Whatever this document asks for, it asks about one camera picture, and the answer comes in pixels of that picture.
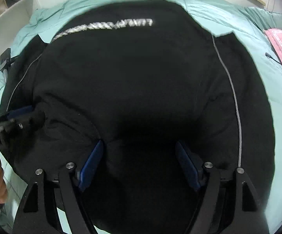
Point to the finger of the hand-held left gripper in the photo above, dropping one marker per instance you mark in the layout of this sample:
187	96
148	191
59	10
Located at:
31	120
21	111

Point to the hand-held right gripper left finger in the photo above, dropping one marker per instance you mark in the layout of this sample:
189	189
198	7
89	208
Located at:
92	162

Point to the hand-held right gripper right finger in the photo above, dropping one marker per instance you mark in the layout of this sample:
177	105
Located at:
186	162

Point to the black hooded jacket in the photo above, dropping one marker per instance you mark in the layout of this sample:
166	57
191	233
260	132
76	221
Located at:
141	82

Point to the black smartphone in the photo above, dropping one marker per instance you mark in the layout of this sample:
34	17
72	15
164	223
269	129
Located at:
5	58

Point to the white bookshelf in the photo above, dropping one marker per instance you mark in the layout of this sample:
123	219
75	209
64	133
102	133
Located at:
7	22

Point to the teal quilt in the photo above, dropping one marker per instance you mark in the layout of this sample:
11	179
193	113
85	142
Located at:
253	53

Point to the teal pillow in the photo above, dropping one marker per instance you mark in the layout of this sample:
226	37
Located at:
270	19

